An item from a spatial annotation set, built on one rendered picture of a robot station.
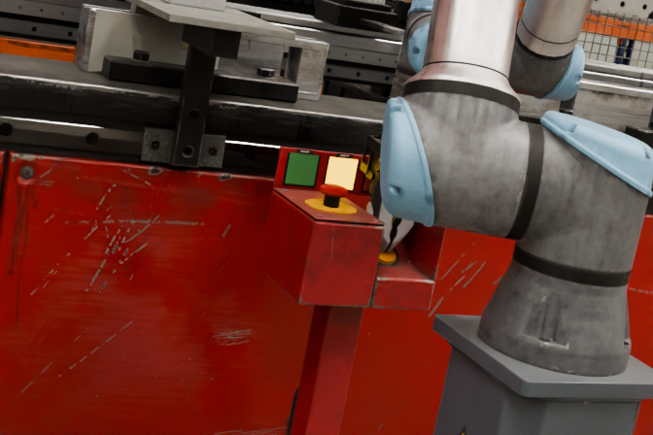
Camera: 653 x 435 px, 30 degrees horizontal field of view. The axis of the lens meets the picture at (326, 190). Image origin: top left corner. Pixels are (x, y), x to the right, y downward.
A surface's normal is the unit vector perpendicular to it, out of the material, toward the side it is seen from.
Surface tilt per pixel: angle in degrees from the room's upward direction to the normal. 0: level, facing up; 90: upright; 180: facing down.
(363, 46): 90
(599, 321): 73
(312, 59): 90
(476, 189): 95
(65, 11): 90
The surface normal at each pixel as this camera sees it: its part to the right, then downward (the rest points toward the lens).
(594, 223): -0.05, 0.21
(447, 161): 0.04, -0.04
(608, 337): 0.54, -0.04
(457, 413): -0.90, -0.08
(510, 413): -0.36, 0.12
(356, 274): 0.39, 0.26
